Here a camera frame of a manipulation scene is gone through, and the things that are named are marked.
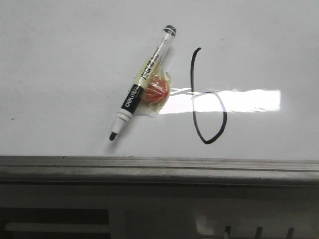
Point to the black white whiteboard marker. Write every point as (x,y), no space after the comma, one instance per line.
(143,80)

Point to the white whiteboard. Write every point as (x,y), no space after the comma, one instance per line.
(244,104)

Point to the white cabinet with vent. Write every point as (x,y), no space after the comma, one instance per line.
(158,212)

